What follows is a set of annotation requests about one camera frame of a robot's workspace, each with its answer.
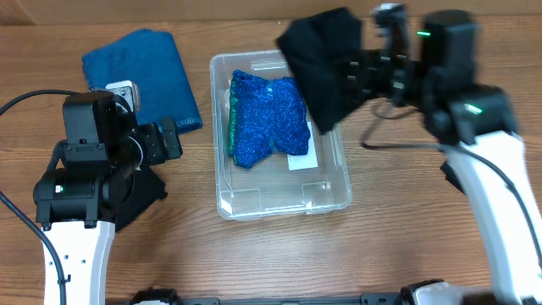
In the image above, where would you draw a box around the blue terry towel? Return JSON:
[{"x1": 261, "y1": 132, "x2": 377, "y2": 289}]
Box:
[{"x1": 81, "y1": 29, "x2": 202, "y2": 133}]

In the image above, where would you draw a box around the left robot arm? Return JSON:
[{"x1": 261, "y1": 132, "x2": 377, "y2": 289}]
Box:
[{"x1": 33, "y1": 91, "x2": 170, "y2": 304}]

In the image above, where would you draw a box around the black cloth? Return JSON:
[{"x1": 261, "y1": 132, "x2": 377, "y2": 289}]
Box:
[
  {"x1": 115, "y1": 167, "x2": 168, "y2": 232},
  {"x1": 276, "y1": 8, "x2": 366, "y2": 134},
  {"x1": 440, "y1": 161, "x2": 464, "y2": 193}
]

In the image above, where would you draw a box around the clear plastic storage bin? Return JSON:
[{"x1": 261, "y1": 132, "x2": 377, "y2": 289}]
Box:
[{"x1": 209, "y1": 50, "x2": 352, "y2": 221}]

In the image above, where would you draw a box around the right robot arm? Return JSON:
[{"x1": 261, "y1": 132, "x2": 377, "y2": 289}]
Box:
[{"x1": 348, "y1": 3, "x2": 541, "y2": 304}]

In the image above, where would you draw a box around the white label in bin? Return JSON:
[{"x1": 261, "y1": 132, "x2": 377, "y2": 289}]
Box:
[{"x1": 287, "y1": 122, "x2": 318, "y2": 171}]

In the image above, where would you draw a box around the sparkly blue green cloth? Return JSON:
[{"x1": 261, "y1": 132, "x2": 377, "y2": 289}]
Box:
[{"x1": 228, "y1": 69, "x2": 311, "y2": 169}]

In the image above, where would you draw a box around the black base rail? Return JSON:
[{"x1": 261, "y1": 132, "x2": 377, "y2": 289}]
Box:
[{"x1": 106, "y1": 288, "x2": 402, "y2": 305}]

